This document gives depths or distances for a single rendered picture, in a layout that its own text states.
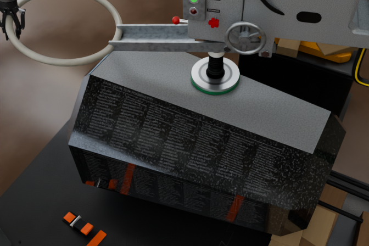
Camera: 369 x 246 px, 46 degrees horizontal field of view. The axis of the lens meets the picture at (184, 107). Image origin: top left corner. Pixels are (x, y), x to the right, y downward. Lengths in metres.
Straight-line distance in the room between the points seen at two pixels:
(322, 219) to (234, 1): 1.24
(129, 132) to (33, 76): 1.56
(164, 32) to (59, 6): 2.16
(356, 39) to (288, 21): 0.24
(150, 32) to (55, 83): 1.47
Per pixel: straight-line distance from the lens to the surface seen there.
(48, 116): 3.07
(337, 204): 2.51
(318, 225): 2.31
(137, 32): 1.95
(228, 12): 1.58
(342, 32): 1.63
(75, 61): 1.82
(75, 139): 2.08
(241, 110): 1.84
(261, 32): 1.55
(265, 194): 1.80
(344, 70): 2.27
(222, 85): 1.88
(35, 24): 3.83
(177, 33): 1.89
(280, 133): 1.78
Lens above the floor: 2.25
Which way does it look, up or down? 49 degrees down
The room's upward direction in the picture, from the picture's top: 2 degrees counter-clockwise
